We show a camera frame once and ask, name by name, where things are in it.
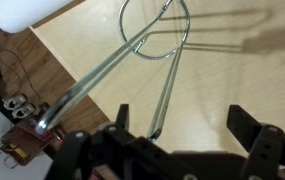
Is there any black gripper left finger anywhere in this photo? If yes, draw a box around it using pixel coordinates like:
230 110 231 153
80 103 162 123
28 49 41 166
116 104 129 130

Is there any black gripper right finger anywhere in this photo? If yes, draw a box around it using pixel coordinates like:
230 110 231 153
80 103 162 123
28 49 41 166
226 105 262 152

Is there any silver wire paper towel holder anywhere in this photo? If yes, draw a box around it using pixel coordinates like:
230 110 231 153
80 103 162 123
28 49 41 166
35 0 192 140

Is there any white paper towel roll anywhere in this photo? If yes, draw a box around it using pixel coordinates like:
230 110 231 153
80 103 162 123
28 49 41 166
0 0 73 33

